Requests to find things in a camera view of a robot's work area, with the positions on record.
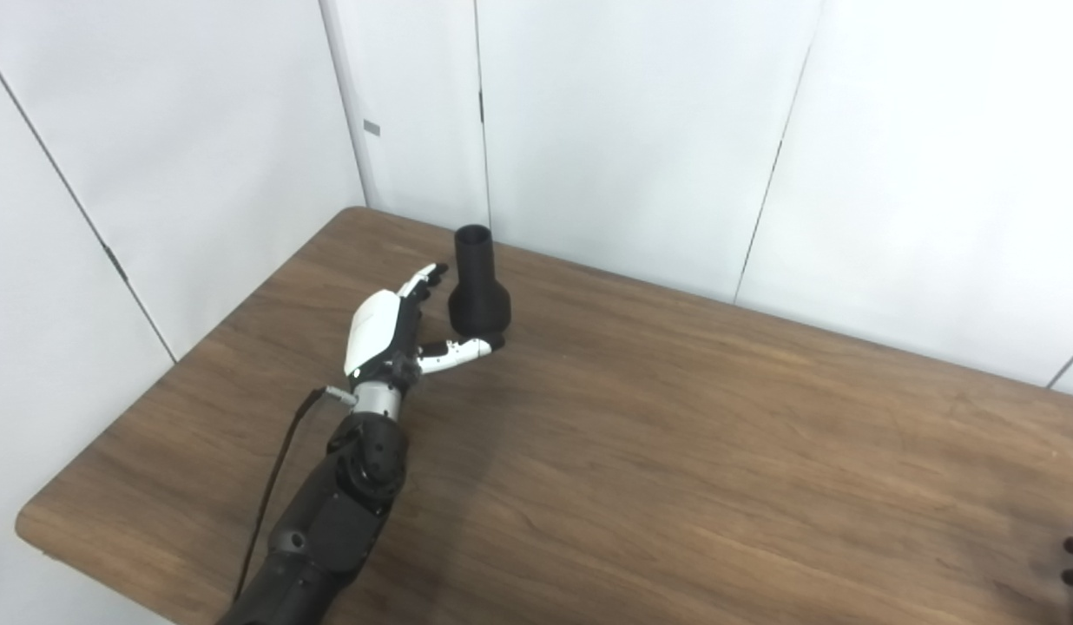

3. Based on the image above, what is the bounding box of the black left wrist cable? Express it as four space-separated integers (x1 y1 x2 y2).
232 386 358 605

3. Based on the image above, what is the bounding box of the black nozzle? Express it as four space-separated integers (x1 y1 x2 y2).
448 225 512 340

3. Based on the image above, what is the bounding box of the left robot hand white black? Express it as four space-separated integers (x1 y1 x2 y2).
343 263 507 393

